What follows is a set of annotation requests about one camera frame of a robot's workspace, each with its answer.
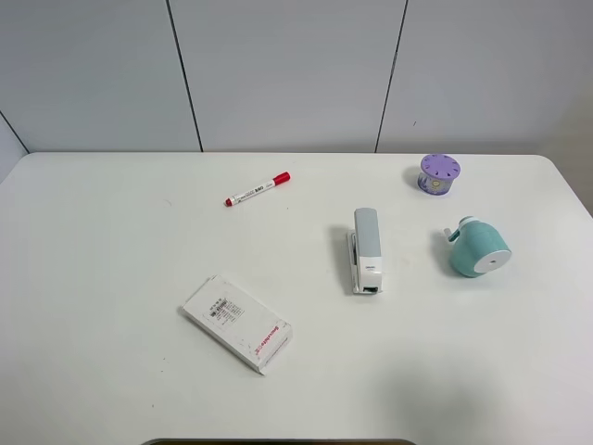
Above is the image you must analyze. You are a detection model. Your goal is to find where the purple round container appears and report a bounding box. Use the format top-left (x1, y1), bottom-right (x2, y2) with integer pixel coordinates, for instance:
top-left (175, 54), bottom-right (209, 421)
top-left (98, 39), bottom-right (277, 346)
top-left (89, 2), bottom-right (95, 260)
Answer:
top-left (417, 154), bottom-right (461, 196)

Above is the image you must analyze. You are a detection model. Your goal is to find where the teal pencil sharpener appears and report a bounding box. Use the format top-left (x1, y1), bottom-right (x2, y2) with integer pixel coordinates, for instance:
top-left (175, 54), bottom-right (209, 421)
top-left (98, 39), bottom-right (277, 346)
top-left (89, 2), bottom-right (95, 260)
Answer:
top-left (437, 216), bottom-right (512, 278)

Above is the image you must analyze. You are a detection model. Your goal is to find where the white grey stapler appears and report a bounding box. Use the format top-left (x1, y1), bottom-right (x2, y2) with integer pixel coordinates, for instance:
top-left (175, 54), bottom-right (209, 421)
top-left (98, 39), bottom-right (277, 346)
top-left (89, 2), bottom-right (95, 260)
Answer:
top-left (347, 208), bottom-right (384, 295)

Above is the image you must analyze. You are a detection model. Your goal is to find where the red white marker pen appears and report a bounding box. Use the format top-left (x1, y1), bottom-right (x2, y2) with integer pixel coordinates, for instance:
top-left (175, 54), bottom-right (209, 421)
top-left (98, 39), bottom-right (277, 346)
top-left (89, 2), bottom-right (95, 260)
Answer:
top-left (224, 172), bottom-right (291, 208)

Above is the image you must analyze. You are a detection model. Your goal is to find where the white cardboard box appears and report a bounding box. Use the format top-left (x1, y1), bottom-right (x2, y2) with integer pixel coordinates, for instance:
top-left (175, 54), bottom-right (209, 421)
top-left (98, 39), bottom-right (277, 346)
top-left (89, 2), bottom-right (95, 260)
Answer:
top-left (181, 275), bottom-right (293, 375)

